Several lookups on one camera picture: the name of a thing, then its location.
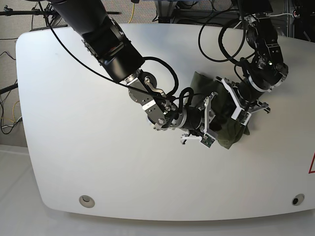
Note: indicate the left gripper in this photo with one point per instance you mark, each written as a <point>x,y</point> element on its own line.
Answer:
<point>259,79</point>

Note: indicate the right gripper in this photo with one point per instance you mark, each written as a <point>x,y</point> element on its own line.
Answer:
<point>190,119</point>

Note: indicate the olive green T-shirt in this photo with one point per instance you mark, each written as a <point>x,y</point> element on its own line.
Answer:
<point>232,131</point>

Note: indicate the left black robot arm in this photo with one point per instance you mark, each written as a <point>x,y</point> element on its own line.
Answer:
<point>261,34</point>

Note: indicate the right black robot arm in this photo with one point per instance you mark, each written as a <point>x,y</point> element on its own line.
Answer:
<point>107,42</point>

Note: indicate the right table grommet hole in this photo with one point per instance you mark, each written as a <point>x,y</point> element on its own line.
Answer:
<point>298,199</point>

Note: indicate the table grommet hole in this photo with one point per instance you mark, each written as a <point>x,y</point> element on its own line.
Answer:
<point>86,201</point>
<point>298,199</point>

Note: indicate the left table grommet hole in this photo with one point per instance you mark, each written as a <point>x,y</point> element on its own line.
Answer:
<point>86,201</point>

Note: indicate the black tripod stand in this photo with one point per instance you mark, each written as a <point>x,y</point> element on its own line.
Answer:
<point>22,12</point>

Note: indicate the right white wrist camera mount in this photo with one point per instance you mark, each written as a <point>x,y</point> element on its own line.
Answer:
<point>203,133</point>

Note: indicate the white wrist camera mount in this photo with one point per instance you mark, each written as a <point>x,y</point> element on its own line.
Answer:
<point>203,133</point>
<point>244,108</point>

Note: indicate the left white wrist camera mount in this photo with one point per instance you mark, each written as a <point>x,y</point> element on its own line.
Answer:
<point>244,108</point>

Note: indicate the grey metal frame base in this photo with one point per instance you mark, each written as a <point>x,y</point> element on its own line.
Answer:
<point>195,12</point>

